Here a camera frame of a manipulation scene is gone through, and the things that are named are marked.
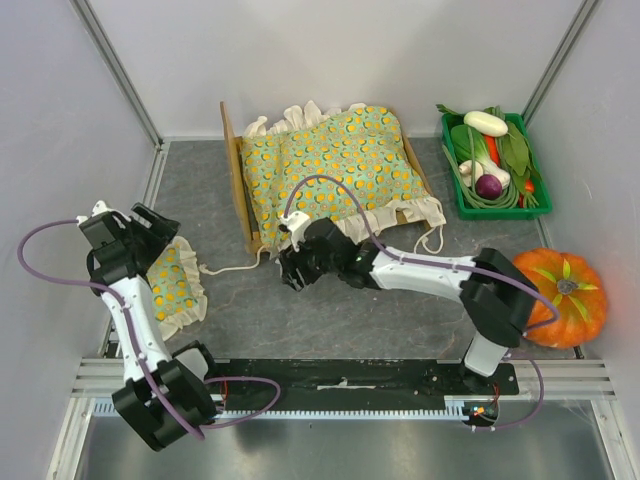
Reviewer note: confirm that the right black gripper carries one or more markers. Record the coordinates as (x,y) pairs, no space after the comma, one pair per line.
(298,263)

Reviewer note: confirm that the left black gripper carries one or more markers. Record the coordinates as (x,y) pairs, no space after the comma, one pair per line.
(159,234)

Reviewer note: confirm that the small lemon print pillow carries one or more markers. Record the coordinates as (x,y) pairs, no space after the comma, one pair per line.
(178,297)

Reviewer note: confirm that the large lemon print cushion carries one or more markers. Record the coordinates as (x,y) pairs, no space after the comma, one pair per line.
(345,165)

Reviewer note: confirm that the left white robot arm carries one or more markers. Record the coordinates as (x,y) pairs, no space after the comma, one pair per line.
(162,399)

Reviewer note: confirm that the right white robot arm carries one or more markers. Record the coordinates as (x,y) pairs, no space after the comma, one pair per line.
(496,296)

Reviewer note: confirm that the white toy mushroom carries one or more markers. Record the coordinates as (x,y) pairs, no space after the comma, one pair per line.
(470,171)

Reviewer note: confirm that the purple toy onion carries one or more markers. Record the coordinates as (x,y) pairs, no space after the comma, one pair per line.
(488,187)

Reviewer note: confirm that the toy bok choy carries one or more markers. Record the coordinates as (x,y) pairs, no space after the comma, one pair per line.
(469,144)

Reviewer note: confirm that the green toy long beans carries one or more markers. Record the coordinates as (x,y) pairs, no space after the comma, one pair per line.
(507,200)

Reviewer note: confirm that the orange toy carrot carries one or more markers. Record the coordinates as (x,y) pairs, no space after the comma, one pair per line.
(492,149)

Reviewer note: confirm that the white toy radish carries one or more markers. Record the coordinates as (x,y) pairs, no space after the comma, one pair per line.
(486,123)

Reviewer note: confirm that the green toy spinach leaves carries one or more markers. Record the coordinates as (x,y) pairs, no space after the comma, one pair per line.
(515,150)

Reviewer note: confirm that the orange toy pumpkin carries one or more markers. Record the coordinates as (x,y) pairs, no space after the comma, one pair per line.
(574,288)

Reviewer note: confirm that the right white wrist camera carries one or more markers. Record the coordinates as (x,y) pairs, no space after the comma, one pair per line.
(296,224)

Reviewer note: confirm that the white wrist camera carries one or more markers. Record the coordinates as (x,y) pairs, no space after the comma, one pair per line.
(101,211)
(296,224)

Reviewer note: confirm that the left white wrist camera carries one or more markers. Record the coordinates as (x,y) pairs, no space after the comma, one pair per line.
(101,211)

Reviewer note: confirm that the wooden pet bed frame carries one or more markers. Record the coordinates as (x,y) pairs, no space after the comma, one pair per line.
(240,193)

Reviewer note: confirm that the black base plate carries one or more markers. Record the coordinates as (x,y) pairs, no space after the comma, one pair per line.
(368,384)

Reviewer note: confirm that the grey slotted cable duct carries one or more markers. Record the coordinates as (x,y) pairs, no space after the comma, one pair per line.
(452,411)

